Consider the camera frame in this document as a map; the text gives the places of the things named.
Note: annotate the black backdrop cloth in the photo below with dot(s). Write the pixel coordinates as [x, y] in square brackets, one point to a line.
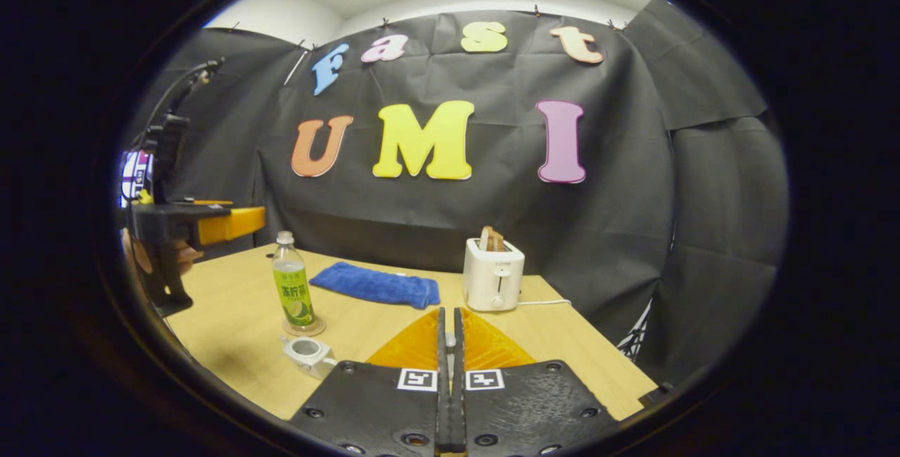
[492, 232]

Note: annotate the computer monitor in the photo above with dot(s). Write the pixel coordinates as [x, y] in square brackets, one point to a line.
[135, 176]

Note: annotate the white toaster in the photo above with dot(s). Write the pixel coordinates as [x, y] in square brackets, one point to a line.
[493, 278]

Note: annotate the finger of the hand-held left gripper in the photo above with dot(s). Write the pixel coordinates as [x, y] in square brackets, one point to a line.
[232, 223]

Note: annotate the toast slice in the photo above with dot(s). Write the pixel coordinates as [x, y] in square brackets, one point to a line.
[492, 239]

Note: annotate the clear green-label water bottle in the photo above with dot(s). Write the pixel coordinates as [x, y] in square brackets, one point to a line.
[294, 288]

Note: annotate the round beige coaster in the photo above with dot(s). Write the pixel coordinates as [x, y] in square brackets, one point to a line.
[313, 330]

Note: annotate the white floral teacup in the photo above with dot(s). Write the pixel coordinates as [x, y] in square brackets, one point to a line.
[309, 357]

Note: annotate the white teacup lid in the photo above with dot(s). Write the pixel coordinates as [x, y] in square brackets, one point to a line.
[450, 348]

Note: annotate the blue towel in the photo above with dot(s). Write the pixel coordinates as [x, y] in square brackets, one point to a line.
[376, 285]

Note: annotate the black tripod legs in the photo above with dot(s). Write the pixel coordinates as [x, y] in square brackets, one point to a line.
[634, 337]

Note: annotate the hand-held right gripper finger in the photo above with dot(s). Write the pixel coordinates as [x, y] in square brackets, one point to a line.
[458, 408]
[443, 408]

